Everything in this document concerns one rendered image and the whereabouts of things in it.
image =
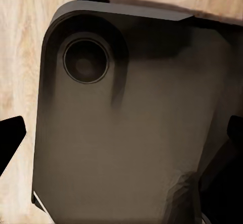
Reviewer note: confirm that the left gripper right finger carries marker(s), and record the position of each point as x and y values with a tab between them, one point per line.
235	132

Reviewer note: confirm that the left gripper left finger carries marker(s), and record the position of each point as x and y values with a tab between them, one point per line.
12	132

